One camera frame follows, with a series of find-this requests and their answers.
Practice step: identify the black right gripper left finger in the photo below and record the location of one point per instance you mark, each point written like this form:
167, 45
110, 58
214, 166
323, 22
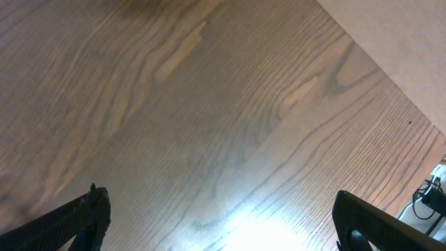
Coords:
84, 221

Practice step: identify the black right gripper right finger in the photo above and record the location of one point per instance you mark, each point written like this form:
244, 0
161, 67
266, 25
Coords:
362, 226

